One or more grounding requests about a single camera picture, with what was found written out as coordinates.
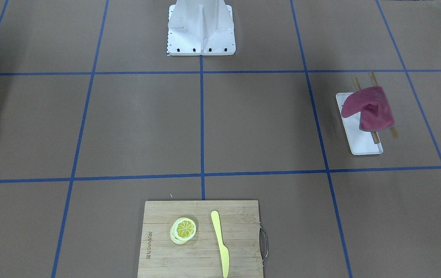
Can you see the bamboo cutting board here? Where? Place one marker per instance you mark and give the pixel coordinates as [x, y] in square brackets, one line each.
[200, 257]

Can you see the yellow lemon slice toy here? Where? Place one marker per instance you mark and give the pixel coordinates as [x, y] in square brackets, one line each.
[183, 230]

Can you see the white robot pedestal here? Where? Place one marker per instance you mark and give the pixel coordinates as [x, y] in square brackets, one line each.
[200, 27]

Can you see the yellow plastic knife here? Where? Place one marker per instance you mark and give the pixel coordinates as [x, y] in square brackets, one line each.
[223, 250]

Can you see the red cleaning cloth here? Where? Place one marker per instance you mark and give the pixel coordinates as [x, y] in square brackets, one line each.
[380, 119]

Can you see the wooden rack bar outer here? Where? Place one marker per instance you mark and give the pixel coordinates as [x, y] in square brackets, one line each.
[374, 81]

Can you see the white rectangular tray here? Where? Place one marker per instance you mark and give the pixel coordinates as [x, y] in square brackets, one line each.
[360, 142]

